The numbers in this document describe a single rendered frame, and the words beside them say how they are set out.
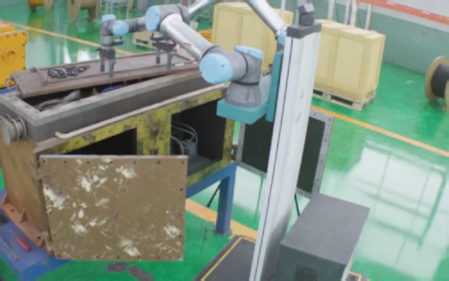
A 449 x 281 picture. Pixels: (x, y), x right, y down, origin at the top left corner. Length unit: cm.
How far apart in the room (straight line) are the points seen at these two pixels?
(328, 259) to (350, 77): 490
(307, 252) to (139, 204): 78
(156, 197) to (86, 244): 44
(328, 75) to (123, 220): 522
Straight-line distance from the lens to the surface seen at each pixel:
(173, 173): 183
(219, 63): 160
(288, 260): 205
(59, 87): 224
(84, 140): 200
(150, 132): 229
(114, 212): 193
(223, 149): 288
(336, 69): 670
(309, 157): 262
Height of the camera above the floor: 205
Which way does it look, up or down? 23 degrees down
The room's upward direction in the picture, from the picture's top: 6 degrees clockwise
